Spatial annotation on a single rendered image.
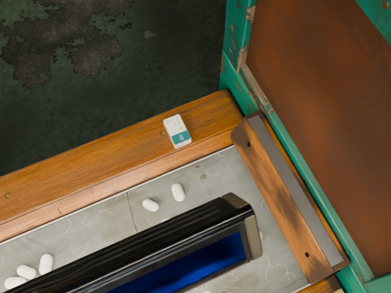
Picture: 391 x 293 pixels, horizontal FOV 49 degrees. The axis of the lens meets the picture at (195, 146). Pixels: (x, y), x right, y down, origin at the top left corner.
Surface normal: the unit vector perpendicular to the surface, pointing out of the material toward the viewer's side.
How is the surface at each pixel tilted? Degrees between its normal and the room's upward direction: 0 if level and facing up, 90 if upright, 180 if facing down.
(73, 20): 0
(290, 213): 66
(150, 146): 0
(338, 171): 90
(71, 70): 0
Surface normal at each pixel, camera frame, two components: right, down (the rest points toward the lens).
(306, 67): -0.91, 0.38
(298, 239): -0.83, 0.17
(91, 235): 0.00, -0.41
